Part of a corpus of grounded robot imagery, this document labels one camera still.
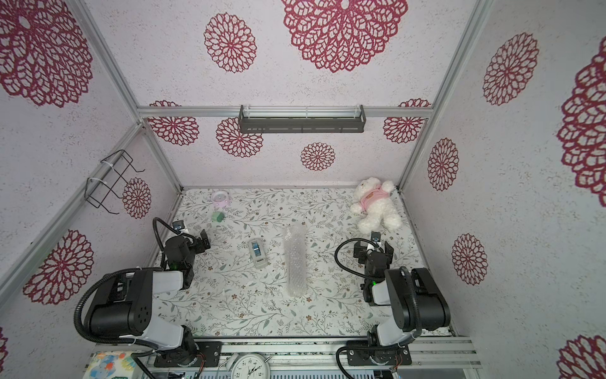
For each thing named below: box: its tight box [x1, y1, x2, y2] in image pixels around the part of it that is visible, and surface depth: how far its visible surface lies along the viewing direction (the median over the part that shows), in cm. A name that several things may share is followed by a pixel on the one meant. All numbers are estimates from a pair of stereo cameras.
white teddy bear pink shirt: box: [350, 176, 403, 234], surface depth 105 cm
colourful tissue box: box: [82, 350, 146, 379], surface depth 69 cm
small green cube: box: [211, 211, 225, 223], surface depth 109 cm
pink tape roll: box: [211, 191, 232, 208], surface depth 115 cm
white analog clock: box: [230, 352, 271, 379], surface depth 69 cm
